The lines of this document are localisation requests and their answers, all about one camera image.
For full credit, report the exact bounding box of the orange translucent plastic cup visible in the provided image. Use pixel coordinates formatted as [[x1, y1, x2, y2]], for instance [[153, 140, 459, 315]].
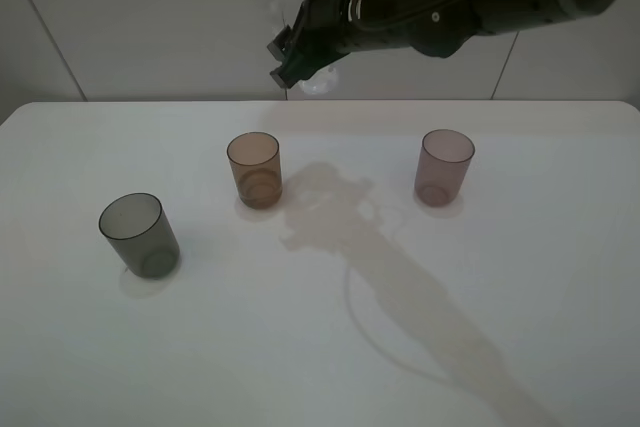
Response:
[[226, 132, 283, 210]]

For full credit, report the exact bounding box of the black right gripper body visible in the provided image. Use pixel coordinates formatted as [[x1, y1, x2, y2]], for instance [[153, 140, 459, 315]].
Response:
[[268, 0, 384, 88]]

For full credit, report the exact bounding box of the pink translucent plastic cup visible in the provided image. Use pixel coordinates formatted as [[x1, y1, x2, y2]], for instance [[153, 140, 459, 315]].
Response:
[[414, 129, 476, 207]]

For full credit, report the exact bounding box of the grey translucent plastic cup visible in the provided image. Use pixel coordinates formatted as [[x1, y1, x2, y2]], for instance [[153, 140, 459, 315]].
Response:
[[98, 193, 180, 279]]

